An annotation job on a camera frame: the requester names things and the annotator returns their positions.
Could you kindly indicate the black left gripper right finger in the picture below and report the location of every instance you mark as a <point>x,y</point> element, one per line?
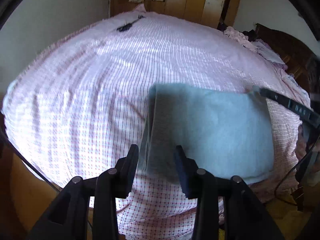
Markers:
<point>227,204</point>

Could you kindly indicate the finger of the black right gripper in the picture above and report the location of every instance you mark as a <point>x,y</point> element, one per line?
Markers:
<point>306,115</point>

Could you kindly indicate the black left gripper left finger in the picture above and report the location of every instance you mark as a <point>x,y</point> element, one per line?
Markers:
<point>67,215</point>

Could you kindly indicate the light teal pants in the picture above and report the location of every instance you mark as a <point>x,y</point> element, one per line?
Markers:
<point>225,133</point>

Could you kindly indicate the right hand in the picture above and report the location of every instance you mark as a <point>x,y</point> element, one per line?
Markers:
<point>300,150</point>

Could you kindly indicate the dark wooden headboard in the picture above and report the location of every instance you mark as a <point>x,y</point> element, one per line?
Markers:
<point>301,61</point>

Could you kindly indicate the lavender ruffled pillow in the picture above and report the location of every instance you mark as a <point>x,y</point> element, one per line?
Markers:
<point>264,50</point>

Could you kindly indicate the pink checked bed sheet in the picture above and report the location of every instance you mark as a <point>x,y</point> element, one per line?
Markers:
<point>79,106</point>

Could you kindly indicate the wooden wardrobe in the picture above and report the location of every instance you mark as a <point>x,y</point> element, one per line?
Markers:
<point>218,14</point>

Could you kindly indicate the black telescopic stick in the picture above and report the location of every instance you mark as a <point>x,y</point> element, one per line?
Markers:
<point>127,26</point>

